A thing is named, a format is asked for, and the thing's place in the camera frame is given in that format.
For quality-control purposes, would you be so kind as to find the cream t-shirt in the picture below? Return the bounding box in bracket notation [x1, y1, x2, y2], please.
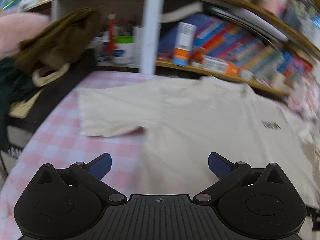
[78, 77, 319, 207]

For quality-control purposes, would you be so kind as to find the pink checkered tablecloth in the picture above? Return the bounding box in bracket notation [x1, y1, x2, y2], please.
[1, 71, 156, 239]

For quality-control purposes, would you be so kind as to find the pink plush toy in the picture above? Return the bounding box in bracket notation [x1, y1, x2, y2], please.
[287, 75, 319, 121]

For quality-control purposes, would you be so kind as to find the white orange box lying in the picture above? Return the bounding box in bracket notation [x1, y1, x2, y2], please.
[201, 55, 240, 76]

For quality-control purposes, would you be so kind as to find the white wipes canister green lid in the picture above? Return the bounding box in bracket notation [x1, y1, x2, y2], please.
[113, 36, 135, 64]

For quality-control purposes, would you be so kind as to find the olive green garment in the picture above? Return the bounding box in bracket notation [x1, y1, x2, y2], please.
[15, 8, 101, 73]

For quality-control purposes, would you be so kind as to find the row of colourful books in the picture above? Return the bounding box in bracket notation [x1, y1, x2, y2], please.
[157, 13, 312, 81]

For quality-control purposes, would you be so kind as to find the wooden bookshelf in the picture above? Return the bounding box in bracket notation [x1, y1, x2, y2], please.
[1, 0, 319, 97]

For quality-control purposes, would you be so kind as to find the white orange toothpaste box upright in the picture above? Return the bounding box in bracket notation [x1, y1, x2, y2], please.
[172, 22, 196, 67]

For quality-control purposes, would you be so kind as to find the red tassel ornament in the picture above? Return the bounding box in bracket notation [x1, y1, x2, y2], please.
[106, 14, 116, 55]

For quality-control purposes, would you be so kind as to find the white shelf post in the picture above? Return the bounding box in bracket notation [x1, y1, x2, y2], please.
[140, 0, 164, 75]

